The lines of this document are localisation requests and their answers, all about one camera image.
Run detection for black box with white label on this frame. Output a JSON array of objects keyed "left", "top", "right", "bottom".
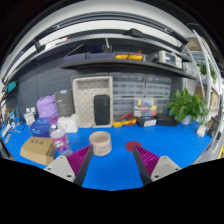
[{"left": 136, "top": 115, "right": 158, "bottom": 128}]

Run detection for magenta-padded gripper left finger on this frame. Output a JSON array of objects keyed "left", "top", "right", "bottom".
[{"left": 43, "top": 144, "right": 95, "bottom": 187}]

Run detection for clear organiser with coloured parts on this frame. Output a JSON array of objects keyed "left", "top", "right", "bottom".
[{"left": 133, "top": 97, "right": 158, "bottom": 118}]

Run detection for beige mug with grey dashes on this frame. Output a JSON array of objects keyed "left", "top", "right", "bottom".
[{"left": 88, "top": 130, "right": 113, "bottom": 157}]

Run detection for clear bottle with purple label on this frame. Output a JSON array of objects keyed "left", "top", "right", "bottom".
[{"left": 49, "top": 114, "right": 73, "bottom": 158}]

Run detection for white power adapter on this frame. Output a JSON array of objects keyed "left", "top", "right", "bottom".
[{"left": 196, "top": 124, "right": 208, "bottom": 138}]

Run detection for blue carton box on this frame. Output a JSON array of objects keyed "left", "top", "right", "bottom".
[{"left": 29, "top": 117, "right": 52, "bottom": 138}]

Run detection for flat round red coaster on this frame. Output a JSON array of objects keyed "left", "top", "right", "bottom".
[{"left": 125, "top": 141, "right": 143, "bottom": 153}]

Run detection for white shelf unit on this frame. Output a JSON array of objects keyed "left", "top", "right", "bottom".
[{"left": 181, "top": 29, "right": 224, "bottom": 134}]

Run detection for green potted plant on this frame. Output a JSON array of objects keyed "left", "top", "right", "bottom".
[{"left": 166, "top": 87, "right": 210, "bottom": 126}]

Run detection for yellow multimeter with red leads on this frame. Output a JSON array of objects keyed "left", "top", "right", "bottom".
[{"left": 112, "top": 113, "right": 138, "bottom": 129}]

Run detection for dark grey upright carton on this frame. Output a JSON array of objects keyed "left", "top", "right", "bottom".
[{"left": 54, "top": 88, "right": 76, "bottom": 118}]

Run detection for grey small-parts drawer cabinet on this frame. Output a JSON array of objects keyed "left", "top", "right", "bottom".
[{"left": 109, "top": 72, "right": 173, "bottom": 121}]

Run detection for dark overhead shelf unit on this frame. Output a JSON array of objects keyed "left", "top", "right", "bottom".
[{"left": 1, "top": 13, "right": 198, "bottom": 84}]

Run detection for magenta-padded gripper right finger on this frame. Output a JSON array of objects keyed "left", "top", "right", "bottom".
[{"left": 132, "top": 145, "right": 182, "bottom": 187}]

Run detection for white carton box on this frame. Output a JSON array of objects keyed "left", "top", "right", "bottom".
[{"left": 57, "top": 114, "right": 80, "bottom": 134}]

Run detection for brown cardboard box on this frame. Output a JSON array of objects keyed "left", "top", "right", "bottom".
[{"left": 19, "top": 135, "right": 58, "bottom": 167}]

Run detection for beige dotted tray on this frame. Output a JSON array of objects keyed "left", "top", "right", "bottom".
[{"left": 71, "top": 75, "right": 114, "bottom": 129}]

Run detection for black rectangular speaker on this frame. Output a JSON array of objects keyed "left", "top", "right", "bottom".
[{"left": 93, "top": 94, "right": 111, "bottom": 126}]

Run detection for flat black case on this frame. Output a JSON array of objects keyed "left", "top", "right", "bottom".
[{"left": 156, "top": 113, "right": 179, "bottom": 127}]

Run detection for purple plastic bag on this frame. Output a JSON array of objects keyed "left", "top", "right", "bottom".
[{"left": 35, "top": 94, "right": 59, "bottom": 119}]

